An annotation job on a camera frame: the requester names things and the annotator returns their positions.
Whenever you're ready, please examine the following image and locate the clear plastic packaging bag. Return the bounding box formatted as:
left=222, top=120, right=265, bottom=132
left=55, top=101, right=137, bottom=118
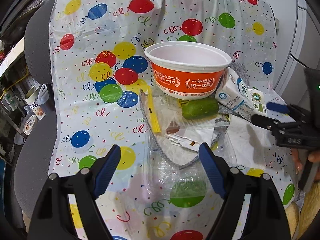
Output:
left=143, top=119, right=238, bottom=201

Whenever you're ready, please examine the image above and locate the green cucumber piece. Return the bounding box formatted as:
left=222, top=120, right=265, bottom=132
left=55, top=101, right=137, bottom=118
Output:
left=182, top=97, right=219, bottom=120

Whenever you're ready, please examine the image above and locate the yellow strip snack wrapper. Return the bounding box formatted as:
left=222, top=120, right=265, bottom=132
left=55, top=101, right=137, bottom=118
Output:
left=148, top=86, right=161, bottom=133

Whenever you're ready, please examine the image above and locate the white milk carton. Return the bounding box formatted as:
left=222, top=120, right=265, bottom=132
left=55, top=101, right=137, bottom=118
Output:
left=215, top=67, right=267, bottom=121

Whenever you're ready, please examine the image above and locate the orange white instant noodle bowl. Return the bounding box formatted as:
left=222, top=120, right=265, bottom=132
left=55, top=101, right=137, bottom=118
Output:
left=144, top=41, right=231, bottom=100

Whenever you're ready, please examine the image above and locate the white paper napkin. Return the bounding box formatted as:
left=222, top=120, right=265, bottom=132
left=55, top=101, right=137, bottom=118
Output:
left=227, top=115, right=271, bottom=170

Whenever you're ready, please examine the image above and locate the yellow fleece sleeve forearm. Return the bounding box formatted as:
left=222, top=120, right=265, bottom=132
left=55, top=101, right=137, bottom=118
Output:
left=285, top=181, right=319, bottom=239

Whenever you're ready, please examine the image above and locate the kitchen counter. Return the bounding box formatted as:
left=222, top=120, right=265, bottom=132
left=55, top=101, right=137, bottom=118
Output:
left=0, top=37, right=24, bottom=77

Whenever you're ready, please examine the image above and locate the person's right hand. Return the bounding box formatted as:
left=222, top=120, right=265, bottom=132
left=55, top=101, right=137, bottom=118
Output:
left=291, top=148, right=320, bottom=176

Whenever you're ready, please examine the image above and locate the grey office chair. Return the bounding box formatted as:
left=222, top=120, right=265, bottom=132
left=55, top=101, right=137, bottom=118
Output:
left=13, top=0, right=58, bottom=218

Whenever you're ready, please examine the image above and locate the white refrigerator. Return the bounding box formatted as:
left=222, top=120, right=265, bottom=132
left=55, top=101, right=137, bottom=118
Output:
left=267, top=0, right=319, bottom=104

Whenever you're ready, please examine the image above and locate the balloon print plastic tablecloth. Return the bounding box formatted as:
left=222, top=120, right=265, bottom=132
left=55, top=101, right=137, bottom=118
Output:
left=49, top=0, right=297, bottom=239

